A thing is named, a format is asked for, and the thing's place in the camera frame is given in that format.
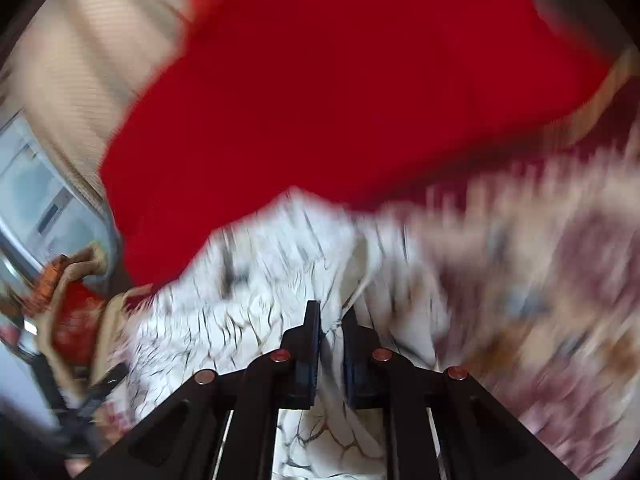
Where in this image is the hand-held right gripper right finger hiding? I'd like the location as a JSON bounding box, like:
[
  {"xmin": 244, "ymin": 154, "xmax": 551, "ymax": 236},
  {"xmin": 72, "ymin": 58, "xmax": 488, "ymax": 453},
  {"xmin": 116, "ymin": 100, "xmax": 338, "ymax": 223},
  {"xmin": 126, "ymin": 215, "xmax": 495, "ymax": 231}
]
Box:
[{"xmin": 342, "ymin": 307, "xmax": 581, "ymax": 480}]

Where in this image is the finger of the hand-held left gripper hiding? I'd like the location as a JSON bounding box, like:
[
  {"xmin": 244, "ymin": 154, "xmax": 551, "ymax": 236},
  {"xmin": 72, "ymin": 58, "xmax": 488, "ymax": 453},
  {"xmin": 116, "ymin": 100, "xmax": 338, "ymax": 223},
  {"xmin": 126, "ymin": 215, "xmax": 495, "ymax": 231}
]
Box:
[{"xmin": 82, "ymin": 362, "xmax": 130, "ymax": 413}]

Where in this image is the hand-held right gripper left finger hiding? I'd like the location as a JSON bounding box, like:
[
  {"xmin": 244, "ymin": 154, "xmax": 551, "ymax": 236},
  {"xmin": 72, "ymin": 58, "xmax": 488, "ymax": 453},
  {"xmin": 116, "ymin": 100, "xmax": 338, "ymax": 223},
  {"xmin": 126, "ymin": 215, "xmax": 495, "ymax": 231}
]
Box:
[{"xmin": 75, "ymin": 300, "xmax": 322, "ymax": 480}]

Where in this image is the white crackle-patterned cloth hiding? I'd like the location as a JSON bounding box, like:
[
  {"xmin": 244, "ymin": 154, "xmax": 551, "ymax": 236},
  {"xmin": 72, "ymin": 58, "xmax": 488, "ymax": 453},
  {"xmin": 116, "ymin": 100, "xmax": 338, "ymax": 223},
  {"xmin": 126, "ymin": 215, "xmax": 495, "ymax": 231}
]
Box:
[{"xmin": 125, "ymin": 187, "xmax": 451, "ymax": 480}]

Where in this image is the beige fur-trimmed cloth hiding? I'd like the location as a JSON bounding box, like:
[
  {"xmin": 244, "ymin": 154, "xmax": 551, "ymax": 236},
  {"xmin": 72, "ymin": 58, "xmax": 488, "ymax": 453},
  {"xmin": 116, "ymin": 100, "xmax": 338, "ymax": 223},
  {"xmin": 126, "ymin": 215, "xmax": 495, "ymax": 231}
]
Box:
[{"xmin": 34, "ymin": 241, "xmax": 151, "ymax": 401}]

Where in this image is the orange patterned cloth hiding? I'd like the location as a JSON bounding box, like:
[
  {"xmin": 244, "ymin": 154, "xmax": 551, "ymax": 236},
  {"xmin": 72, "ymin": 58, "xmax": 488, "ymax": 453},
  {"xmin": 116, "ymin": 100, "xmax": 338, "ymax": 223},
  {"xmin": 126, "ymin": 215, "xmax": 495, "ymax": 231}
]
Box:
[{"xmin": 27, "ymin": 254, "xmax": 70, "ymax": 317}]

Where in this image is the floral plush blanket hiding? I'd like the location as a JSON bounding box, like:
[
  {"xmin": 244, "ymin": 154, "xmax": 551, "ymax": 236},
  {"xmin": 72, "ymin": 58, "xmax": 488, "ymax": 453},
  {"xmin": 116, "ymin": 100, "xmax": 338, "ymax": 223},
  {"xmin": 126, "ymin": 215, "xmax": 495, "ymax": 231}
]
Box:
[{"xmin": 350, "ymin": 52, "xmax": 640, "ymax": 480}]

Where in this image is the red quilt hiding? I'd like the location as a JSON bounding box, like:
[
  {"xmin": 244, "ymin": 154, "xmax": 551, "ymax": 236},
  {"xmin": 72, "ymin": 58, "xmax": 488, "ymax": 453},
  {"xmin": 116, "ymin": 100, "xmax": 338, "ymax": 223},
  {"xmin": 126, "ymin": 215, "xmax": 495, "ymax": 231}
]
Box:
[{"xmin": 99, "ymin": 0, "xmax": 621, "ymax": 292}]

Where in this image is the beige dotted curtain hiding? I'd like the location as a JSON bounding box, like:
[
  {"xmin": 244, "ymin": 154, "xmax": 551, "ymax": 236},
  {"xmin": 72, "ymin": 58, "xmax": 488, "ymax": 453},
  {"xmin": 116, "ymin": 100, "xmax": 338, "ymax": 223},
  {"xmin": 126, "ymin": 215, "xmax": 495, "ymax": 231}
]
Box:
[{"xmin": 7, "ymin": 0, "xmax": 206, "ymax": 216}]

